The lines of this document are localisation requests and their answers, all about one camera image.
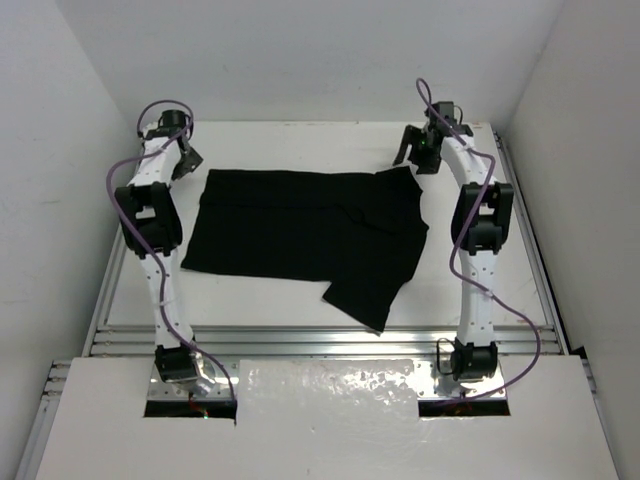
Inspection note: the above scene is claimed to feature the black t shirt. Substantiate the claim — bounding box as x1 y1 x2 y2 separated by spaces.
181 167 429 332

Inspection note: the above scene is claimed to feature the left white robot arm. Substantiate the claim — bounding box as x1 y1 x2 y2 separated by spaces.
114 109 202 386

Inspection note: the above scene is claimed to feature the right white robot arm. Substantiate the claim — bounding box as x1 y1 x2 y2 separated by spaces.
393 102 514 382

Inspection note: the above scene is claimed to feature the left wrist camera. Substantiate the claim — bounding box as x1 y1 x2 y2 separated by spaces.
143 109 193 140

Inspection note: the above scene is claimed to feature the aluminium rail frame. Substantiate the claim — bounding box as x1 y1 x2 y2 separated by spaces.
14 127 599 480

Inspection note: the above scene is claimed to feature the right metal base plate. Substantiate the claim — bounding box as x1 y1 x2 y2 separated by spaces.
412 359 507 403

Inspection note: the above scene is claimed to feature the metal base plate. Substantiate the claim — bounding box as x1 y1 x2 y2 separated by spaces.
412 359 507 403
146 365 239 402

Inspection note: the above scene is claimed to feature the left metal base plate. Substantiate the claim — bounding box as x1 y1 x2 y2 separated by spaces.
146 365 239 402

